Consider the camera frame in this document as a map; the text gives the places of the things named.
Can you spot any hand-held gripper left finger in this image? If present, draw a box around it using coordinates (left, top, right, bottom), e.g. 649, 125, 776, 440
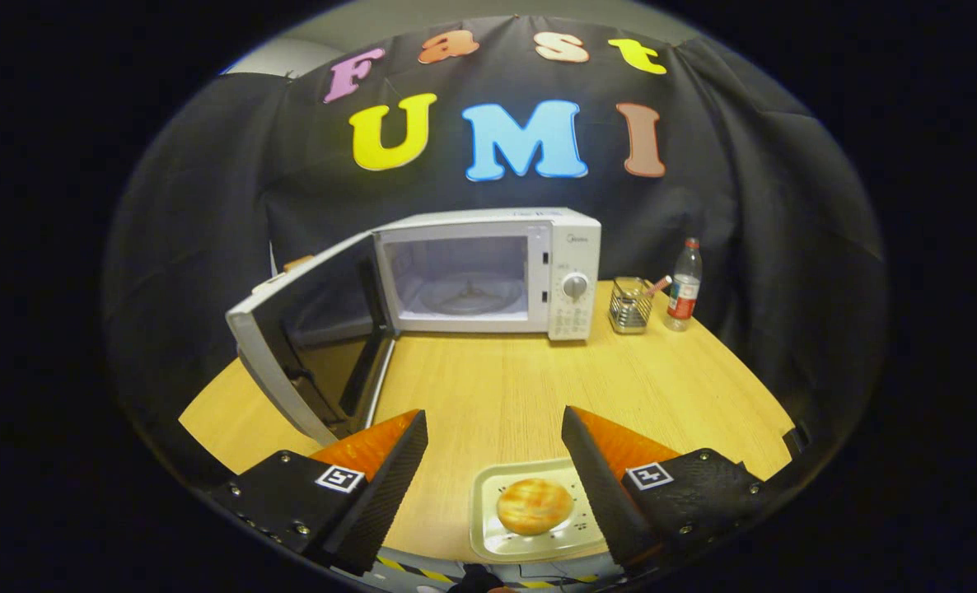
208, 409, 429, 577

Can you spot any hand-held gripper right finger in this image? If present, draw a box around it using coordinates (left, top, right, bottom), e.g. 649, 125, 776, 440
560, 405, 774, 571

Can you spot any round bread bun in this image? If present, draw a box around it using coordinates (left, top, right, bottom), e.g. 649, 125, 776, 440
497, 479, 574, 537

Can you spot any white microwave door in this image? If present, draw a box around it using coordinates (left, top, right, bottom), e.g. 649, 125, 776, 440
226, 231, 399, 447

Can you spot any white microwave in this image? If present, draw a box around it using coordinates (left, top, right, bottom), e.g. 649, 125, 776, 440
226, 207, 602, 447

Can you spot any pale green tray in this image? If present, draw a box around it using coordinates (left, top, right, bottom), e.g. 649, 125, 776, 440
469, 458, 613, 564

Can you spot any plastic bottle with red label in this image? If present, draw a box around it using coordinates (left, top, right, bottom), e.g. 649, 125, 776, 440
666, 238, 703, 332

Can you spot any black backdrop cloth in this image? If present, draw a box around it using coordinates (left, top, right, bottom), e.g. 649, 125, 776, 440
101, 15, 889, 462

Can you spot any wire mesh basket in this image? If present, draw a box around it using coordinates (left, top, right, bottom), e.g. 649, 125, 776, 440
609, 277, 654, 334

